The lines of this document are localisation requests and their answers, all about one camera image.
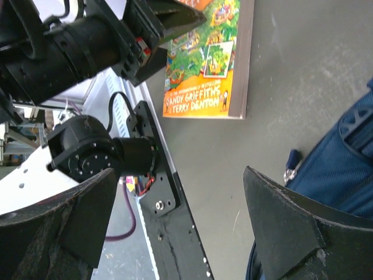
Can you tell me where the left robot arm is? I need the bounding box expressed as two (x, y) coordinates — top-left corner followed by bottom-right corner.
(1, 1), (206, 218)

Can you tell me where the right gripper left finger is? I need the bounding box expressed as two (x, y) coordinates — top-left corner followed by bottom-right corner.
(1, 169), (118, 279)

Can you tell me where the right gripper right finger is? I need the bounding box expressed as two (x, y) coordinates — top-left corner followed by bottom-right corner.
(243, 167), (372, 279)

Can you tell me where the orange treehouse paperback book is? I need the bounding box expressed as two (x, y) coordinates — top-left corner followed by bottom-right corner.
(163, 0), (255, 119)

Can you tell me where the navy blue student backpack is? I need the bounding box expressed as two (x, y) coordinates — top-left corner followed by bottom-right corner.
(246, 92), (372, 279)

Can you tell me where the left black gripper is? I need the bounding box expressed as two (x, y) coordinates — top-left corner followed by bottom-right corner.
(86, 0), (206, 86)

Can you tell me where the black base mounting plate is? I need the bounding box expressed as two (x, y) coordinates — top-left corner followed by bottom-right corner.
(134, 101), (214, 279)

